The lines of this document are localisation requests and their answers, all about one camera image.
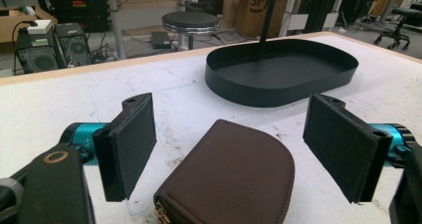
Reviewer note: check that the white small box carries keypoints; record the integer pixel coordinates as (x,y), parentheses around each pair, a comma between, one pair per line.
(40,27)

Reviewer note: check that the black power adapter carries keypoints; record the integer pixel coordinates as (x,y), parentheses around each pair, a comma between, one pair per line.
(161,40)

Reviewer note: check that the black pole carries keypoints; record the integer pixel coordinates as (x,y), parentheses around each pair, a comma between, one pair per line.
(268,13)

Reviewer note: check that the black round stool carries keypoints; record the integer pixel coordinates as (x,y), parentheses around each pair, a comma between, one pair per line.
(190,26)

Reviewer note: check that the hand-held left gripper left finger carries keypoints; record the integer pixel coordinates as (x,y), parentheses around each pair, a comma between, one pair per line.
(127,151)

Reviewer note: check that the black computer tower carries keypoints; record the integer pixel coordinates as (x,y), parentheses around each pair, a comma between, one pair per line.
(36,53)
(74,44)

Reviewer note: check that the brown cardboard box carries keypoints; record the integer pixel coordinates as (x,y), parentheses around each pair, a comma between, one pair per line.
(20,23)

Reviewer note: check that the black oval tray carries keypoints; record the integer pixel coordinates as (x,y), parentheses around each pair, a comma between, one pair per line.
(282,73)

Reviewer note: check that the black equipment case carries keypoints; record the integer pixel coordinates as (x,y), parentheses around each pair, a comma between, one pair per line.
(78,6)

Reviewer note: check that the brown zip pouch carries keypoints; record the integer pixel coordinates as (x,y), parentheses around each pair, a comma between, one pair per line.
(229,177)

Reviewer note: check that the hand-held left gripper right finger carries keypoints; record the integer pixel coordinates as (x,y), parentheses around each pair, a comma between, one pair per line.
(345,147)

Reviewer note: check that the black office chair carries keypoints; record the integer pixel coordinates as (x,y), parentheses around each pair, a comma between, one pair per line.
(398,25)

